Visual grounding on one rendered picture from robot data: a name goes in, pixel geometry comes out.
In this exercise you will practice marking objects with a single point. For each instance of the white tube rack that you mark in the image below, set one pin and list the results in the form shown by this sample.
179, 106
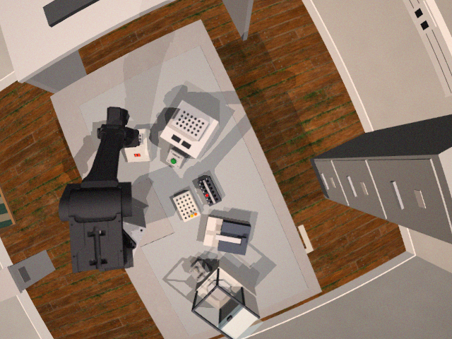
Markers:
184, 203

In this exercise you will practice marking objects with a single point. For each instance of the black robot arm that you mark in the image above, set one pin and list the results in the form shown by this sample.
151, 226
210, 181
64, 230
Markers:
90, 210

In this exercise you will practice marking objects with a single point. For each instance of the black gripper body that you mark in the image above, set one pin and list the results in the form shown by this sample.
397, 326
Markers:
132, 142

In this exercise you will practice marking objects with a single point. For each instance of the cream block with round holes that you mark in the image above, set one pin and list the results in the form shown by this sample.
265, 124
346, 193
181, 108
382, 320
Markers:
140, 153

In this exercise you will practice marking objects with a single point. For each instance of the grey flat mat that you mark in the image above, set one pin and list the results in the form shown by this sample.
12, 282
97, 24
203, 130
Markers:
151, 98

